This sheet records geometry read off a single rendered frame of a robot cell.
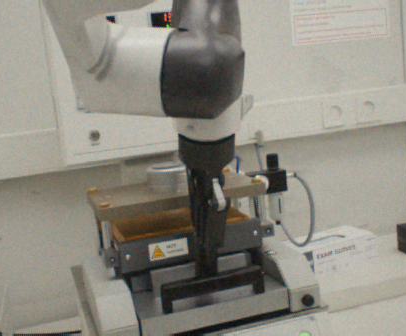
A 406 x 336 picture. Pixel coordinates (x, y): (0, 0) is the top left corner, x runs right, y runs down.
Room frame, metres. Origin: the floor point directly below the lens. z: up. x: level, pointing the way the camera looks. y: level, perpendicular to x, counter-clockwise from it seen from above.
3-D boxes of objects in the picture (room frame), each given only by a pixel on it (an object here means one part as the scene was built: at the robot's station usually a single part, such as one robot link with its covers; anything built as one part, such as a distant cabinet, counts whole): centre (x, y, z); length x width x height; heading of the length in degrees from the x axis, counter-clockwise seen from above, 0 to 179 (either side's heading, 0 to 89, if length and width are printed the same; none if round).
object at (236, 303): (0.93, 0.03, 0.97); 0.30 x 0.22 x 0.08; 16
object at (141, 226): (0.97, 0.04, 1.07); 0.22 x 0.17 x 0.10; 106
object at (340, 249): (1.39, -0.29, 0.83); 0.23 x 0.12 x 0.07; 116
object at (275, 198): (1.16, -0.13, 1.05); 0.15 x 0.05 x 0.15; 106
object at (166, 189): (1.01, 0.04, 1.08); 0.31 x 0.24 x 0.13; 106
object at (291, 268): (0.94, -0.11, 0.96); 0.26 x 0.05 x 0.07; 16
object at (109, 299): (0.87, 0.16, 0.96); 0.25 x 0.05 x 0.07; 16
